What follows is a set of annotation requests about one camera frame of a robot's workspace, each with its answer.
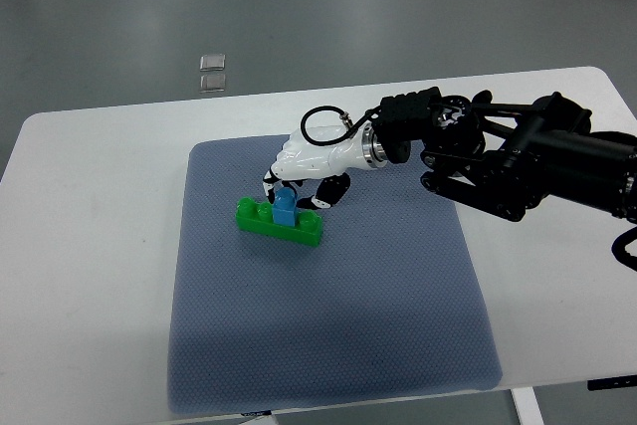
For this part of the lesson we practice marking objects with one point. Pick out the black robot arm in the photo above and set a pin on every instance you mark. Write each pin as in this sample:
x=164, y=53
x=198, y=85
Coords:
x=504, y=159

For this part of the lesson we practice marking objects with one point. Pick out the black table control panel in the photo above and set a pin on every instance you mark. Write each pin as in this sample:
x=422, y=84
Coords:
x=612, y=383

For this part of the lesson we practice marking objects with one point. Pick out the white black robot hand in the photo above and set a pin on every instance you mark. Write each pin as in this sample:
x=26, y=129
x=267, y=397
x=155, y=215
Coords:
x=299, y=161

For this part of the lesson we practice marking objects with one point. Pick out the blue-grey fabric mat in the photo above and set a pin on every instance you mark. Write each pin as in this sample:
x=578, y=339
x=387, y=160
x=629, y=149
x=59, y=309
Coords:
x=386, y=305

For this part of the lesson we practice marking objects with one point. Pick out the white table leg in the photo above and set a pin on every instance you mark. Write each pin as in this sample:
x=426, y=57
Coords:
x=527, y=407

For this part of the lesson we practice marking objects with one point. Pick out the small blue block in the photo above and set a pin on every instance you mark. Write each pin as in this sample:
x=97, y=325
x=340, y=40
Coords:
x=284, y=208

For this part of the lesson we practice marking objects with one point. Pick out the long green block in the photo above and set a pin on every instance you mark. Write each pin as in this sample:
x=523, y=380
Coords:
x=257, y=217

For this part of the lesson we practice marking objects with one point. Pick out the upper metal floor plate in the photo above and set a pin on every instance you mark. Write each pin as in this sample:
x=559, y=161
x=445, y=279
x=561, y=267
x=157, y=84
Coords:
x=212, y=62

